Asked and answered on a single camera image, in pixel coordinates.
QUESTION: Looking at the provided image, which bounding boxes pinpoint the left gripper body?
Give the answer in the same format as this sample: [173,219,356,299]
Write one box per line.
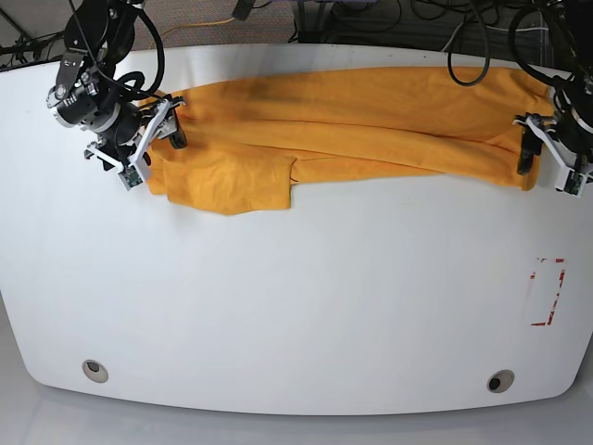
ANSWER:
[553,108,592,162]

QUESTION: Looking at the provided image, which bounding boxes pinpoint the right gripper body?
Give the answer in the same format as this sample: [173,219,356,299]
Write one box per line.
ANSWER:
[95,104,154,160]

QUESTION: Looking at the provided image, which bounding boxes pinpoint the yellow T-shirt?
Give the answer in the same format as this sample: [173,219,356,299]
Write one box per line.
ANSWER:
[147,67,552,215]

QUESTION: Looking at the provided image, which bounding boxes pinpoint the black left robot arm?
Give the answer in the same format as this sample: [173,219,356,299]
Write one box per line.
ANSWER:
[508,1,592,176]

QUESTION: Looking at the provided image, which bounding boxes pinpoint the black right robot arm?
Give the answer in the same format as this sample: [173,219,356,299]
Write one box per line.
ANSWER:
[46,1,186,163]

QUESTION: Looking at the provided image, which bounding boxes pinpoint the red tape rectangle marking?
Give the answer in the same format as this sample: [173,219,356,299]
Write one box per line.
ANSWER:
[524,258,567,327]

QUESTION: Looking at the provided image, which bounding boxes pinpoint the left table grommet hole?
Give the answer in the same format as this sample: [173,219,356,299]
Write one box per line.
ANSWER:
[82,360,108,384]

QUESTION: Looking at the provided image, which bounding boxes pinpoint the table grommet hole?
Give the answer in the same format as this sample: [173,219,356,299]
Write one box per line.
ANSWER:
[486,370,515,394]
[82,360,108,384]

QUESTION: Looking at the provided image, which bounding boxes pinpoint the right table grommet hole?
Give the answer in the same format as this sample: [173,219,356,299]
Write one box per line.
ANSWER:
[486,370,515,394]

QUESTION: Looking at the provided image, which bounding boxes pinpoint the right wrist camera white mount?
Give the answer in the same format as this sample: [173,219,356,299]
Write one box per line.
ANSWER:
[84,95,185,190]

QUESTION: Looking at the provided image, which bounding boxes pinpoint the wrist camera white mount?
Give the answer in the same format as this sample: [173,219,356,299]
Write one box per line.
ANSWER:
[84,95,185,190]
[513,113,592,197]

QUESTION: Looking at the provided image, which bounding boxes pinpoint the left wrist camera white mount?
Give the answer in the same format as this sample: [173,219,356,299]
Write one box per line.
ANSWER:
[513,113,592,197]

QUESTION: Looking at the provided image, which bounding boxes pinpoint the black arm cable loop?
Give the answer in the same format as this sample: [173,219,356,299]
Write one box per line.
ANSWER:
[445,0,492,87]

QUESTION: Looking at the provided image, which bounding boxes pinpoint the yellow floor cable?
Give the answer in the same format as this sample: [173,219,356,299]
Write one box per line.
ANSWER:
[152,16,237,47]

